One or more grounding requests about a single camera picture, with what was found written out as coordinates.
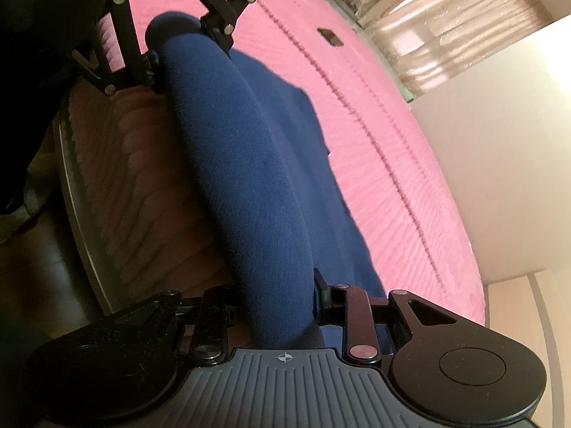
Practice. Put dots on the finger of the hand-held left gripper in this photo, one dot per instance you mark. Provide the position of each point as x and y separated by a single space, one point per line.
223 0
122 44

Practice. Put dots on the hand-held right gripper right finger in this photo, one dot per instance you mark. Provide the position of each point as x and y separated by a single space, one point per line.
357 312

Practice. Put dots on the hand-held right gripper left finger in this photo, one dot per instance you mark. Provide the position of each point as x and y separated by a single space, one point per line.
218 307

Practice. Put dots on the navy blue hoodie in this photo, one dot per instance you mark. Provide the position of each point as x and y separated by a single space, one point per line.
258 165

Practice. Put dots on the black smartphone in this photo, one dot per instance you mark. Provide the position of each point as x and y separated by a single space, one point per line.
330 37

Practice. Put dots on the person's black trouser leg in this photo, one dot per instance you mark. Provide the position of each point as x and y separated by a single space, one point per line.
22 133

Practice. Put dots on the pink bed blanket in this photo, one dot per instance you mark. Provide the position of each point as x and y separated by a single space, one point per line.
379 98

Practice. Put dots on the small green box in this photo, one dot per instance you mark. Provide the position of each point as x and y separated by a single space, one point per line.
408 94

